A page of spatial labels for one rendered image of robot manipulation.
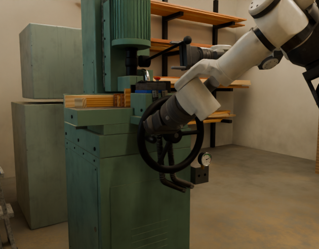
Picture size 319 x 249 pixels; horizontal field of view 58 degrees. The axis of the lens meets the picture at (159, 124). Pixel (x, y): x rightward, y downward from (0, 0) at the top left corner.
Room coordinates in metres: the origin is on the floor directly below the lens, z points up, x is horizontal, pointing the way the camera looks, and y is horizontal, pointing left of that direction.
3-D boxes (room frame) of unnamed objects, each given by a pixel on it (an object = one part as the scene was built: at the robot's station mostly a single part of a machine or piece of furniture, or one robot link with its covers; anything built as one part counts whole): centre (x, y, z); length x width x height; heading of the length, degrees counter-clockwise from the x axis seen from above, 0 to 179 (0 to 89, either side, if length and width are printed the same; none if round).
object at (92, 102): (1.37, 0.07, 0.92); 0.62 x 0.02 x 0.04; 121
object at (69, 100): (1.35, 0.14, 0.92); 0.60 x 0.02 x 0.05; 121
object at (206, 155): (1.29, -0.20, 0.65); 0.06 x 0.04 x 0.08; 121
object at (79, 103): (1.16, 0.32, 0.92); 0.04 x 0.03 x 0.04; 74
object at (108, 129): (1.28, 0.10, 0.82); 0.40 x 0.21 x 0.04; 121
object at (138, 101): (1.17, 0.03, 0.91); 0.15 x 0.14 x 0.09; 121
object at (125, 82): (1.35, 0.14, 0.99); 0.14 x 0.07 x 0.09; 31
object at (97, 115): (1.24, 0.07, 0.87); 0.61 x 0.30 x 0.06; 121
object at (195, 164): (1.35, -0.17, 0.58); 0.12 x 0.08 x 0.08; 31
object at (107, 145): (1.44, 0.19, 0.76); 0.57 x 0.45 x 0.09; 31
